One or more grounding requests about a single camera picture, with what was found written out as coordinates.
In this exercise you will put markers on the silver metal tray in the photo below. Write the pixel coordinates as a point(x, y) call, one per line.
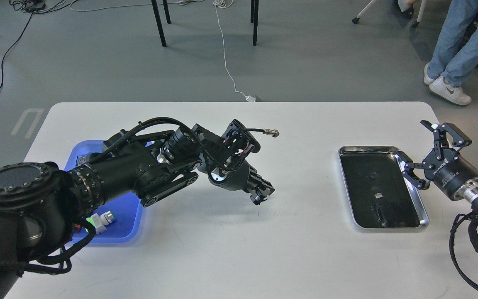
point(389, 202)

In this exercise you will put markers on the black robot arm image-left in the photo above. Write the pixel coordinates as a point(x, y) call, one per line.
point(44, 210)

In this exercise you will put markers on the black table leg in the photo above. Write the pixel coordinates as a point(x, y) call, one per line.
point(254, 15)
point(157, 17)

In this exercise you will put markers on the black table leg left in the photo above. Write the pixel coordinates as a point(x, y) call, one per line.
point(157, 17)

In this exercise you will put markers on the black table leg right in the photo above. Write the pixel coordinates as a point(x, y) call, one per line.
point(254, 15)

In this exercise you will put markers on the blue plastic tray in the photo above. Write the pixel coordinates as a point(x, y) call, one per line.
point(126, 209)

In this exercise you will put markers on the person legs in jeans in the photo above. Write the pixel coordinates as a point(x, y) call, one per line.
point(456, 53)

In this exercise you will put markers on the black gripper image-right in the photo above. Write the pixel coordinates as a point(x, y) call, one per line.
point(443, 166)

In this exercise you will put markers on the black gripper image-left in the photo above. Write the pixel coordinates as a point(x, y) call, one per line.
point(246, 179)

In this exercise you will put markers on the green white push button switch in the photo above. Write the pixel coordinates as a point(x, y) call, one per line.
point(101, 221)

